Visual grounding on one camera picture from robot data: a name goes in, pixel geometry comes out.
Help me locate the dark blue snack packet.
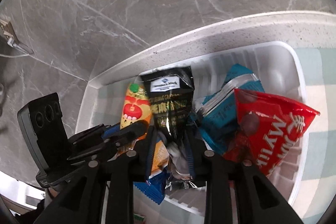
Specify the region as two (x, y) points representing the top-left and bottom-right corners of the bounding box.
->
(134, 135), (170, 206)

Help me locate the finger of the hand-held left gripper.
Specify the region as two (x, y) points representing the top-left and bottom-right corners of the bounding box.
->
(67, 120), (148, 161)
(68, 124), (120, 152)

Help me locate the red snack packet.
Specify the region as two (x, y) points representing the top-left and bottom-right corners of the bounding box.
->
(223, 88), (321, 178)

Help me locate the black snack packet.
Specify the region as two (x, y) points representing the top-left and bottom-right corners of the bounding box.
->
(140, 66), (195, 146)

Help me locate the small orange snack packet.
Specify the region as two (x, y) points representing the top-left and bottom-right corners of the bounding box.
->
(117, 82), (153, 159)

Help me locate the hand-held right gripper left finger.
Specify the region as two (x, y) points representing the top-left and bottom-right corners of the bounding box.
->
(33, 126), (159, 224)

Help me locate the white plastic tray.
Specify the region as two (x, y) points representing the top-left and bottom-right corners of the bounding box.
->
(75, 41), (307, 216)

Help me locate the green white checked tablecloth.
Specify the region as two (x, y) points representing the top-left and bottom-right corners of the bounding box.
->
(293, 48), (336, 216)

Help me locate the silver snack packet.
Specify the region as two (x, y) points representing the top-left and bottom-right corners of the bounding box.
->
(168, 141), (193, 189)

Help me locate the light blue snack packet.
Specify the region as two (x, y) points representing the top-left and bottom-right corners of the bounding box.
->
(193, 64), (265, 155)

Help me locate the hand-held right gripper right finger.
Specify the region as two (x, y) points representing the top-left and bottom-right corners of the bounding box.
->
(184, 130), (302, 224)

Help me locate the wall socket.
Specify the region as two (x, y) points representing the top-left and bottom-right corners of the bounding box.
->
(0, 18), (16, 42)

